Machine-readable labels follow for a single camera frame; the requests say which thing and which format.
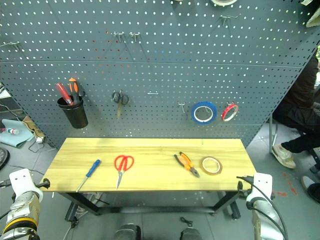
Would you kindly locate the silver long pegboard hook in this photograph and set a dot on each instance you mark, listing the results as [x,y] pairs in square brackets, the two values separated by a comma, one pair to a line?
[12,44]
[226,18]

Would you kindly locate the grey metal pegboard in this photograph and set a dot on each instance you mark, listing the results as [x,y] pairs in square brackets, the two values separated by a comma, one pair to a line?
[160,70]

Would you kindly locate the blue tape roll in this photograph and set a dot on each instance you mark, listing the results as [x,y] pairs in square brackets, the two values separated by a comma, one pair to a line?
[195,117]

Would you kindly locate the red tape roll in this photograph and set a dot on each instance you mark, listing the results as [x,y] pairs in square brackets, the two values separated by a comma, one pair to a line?
[223,115]

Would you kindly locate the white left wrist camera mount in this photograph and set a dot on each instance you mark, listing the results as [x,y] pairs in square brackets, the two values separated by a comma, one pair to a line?
[21,180]

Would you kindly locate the person in dark clothes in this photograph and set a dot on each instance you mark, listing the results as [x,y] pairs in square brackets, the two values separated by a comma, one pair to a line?
[300,100]

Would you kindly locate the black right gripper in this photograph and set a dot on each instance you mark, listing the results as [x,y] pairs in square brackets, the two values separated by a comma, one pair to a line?
[240,186]

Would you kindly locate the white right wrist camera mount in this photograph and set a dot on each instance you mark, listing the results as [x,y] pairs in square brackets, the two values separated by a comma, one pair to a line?
[262,182]

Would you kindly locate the clear plastic water bottle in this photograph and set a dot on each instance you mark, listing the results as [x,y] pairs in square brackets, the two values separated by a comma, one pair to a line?
[11,131]

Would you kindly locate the black round floor base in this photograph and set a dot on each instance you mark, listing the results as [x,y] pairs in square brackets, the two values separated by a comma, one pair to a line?
[3,158]

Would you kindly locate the pale tape roll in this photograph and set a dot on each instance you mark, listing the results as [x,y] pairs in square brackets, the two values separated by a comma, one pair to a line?
[222,2]

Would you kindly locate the teal floor mat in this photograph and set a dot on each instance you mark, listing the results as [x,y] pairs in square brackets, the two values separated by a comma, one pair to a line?
[17,138]

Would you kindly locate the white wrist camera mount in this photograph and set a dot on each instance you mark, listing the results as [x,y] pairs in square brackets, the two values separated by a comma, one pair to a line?
[262,182]
[21,180]

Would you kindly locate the yellowish cloth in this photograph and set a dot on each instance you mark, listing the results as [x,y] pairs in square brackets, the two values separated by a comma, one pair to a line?
[313,21]

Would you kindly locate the orange and black screwdriver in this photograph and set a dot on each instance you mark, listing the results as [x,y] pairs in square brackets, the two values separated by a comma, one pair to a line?
[74,87]

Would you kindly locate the orange and black pliers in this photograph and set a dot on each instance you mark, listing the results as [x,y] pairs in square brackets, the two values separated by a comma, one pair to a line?
[192,170]

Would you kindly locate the grey metal chair frame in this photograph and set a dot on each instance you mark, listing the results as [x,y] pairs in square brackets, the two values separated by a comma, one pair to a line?
[270,135]

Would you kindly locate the small white pegboard bracket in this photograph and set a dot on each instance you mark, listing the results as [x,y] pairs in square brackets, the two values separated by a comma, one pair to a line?
[152,93]

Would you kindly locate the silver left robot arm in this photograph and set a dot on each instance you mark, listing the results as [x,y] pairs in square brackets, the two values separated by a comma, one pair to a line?
[23,208]

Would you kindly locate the tan tape roll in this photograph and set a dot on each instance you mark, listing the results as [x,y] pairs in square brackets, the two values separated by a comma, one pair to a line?
[211,173]

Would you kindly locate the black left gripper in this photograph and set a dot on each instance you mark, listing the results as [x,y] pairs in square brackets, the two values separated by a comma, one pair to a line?
[45,183]

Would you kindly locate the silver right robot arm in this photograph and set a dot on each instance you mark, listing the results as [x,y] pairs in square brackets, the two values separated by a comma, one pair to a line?
[265,217]

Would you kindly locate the dark and white shoe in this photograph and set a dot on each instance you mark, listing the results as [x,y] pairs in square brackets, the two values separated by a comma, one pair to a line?
[311,188]

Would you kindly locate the black cup holder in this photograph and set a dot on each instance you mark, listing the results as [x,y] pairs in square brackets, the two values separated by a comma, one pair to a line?
[75,115]

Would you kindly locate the black metal table frame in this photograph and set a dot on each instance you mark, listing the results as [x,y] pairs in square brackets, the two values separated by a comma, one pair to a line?
[85,208]

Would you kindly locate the silver double pegboard hook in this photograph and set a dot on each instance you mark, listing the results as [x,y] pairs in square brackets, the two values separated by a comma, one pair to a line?
[135,35]
[117,35]

